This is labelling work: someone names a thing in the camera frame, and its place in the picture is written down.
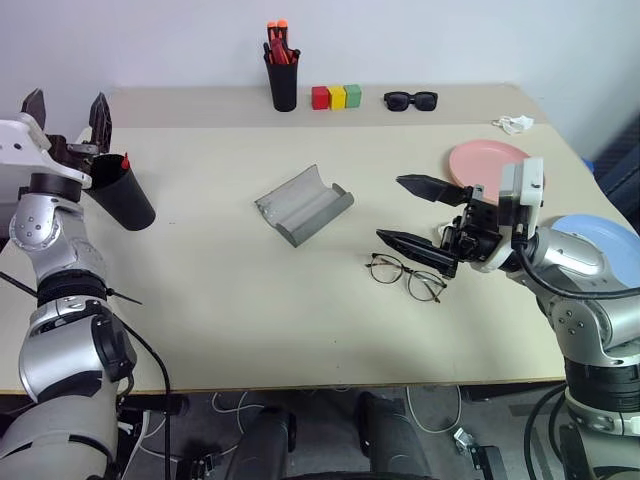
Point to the thin-framed clear glasses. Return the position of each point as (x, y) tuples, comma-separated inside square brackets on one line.
[(421, 295)]

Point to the black sunglasses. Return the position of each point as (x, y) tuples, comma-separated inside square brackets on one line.
[(397, 101)]

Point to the green block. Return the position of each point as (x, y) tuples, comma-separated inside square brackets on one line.
[(353, 95)]

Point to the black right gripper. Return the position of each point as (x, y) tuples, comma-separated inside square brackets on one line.
[(475, 230)]

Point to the blue plate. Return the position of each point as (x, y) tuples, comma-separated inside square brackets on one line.
[(615, 250)]

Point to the short black cup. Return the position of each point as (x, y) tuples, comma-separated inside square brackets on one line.
[(125, 200)]

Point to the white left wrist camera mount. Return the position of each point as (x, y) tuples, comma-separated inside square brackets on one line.
[(20, 145)]

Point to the black chair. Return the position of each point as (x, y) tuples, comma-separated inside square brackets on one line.
[(620, 160)]

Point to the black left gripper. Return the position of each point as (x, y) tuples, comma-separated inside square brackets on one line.
[(67, 152)]

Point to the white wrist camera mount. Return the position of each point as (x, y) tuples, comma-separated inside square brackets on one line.
[(20, 145), (529, 182)]

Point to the red block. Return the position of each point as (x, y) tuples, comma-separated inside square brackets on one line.
[(319, 98)]

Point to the black zip tie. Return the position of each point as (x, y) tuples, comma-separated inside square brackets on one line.
[(122, 297)]

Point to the red marker bundle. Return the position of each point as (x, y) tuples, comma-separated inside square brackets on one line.
[(280, 54)]

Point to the metal floor bracket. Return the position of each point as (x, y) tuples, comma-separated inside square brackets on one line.
[(465, 440)]

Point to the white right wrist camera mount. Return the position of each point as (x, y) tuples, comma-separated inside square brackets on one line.
[(529, 182)]

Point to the yellow block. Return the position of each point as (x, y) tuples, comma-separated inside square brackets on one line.
[(337, 97)]

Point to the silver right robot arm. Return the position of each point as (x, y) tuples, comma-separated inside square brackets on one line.
[(575, 252)]

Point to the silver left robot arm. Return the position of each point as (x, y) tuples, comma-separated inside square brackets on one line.
[(55, 350)]

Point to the pink plate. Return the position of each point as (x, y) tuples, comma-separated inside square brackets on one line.
[(475, 160)]

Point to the crumpled white tissue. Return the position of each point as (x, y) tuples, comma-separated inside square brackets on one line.
[(515, 123)]

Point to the tall black cup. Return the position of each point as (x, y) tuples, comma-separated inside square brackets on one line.
[(283, 85)]

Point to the grey open glasses case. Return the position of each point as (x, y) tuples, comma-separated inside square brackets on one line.
[(305, 210)]

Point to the dark rounded robot leg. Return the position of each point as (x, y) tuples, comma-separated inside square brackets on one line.
[(265, 445), (395, 440)]

